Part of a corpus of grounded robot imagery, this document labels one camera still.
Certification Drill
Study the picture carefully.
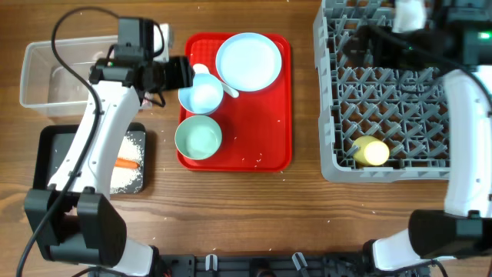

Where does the white plastic spoon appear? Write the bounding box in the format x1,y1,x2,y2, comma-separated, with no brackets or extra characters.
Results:
192,63,239,98

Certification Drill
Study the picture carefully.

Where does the light blue bowl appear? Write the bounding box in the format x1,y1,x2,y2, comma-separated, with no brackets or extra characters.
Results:
178,73,224,115

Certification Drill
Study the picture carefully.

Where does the green bowl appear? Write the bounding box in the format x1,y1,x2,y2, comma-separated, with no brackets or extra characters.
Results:
175,115,222,160

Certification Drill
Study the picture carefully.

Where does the light blue plate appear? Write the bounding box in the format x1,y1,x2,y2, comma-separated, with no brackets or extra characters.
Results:
215,32,282,92

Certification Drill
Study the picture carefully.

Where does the yellow plastic cup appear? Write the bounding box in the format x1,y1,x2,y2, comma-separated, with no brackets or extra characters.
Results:
353,135,390,166

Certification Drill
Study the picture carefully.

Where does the orange carrot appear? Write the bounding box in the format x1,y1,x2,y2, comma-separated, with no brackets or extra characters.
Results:
115,158,140,169

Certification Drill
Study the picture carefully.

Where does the white rice pile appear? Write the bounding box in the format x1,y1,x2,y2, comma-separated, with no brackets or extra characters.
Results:
110,134,144,195

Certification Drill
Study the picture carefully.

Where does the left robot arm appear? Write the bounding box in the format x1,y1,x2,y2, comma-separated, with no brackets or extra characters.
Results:
24,17,194,276

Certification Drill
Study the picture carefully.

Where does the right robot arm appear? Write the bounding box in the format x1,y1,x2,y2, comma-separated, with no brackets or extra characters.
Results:
343,1,491,275

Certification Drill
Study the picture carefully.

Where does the grey dishwasher rack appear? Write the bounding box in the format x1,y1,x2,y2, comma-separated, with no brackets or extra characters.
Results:
313,1,450,182

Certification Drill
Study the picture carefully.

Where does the black waste tray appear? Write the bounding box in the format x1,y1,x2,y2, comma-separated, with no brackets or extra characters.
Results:
33,122,146,194

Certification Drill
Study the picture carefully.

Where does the red serving tray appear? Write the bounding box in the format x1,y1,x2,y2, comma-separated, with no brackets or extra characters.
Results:
177,33,293,172

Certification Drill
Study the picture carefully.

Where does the clear plastic bin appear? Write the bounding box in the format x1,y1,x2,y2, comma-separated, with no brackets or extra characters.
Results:
19,35,117,117

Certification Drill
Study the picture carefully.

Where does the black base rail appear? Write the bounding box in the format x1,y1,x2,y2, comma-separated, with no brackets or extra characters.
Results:
87,252,431,277

